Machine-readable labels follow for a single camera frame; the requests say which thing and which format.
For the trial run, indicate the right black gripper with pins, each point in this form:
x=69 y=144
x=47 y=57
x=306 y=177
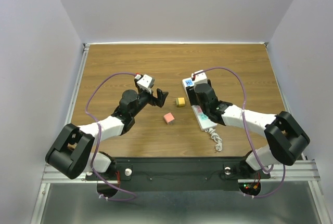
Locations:
x=192 y=95

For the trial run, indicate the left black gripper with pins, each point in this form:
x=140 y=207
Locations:
x=158 y=101

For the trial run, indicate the yellow plug adapter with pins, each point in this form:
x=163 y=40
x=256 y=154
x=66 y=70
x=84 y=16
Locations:
x=179 y=102

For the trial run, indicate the pink plug adapter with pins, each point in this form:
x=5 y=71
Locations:
x=169 y=118

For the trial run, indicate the white power strip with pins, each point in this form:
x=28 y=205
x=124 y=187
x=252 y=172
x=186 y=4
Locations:
x=204 y=122

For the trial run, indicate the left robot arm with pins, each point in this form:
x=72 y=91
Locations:
x=71 y=153

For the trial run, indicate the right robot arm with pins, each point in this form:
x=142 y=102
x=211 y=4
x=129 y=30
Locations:
x=286 y=139

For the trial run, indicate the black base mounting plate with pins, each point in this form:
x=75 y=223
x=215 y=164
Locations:
x=180 y=173

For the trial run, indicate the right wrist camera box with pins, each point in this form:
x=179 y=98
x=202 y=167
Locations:
x=199 y=77

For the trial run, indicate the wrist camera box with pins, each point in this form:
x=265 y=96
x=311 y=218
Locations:
x=199 y=77
x=144 y=82

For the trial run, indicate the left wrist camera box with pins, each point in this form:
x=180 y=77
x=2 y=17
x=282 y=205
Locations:
x=144 y=82

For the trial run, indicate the aluminium frame rail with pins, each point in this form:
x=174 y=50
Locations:
x=45 y=186

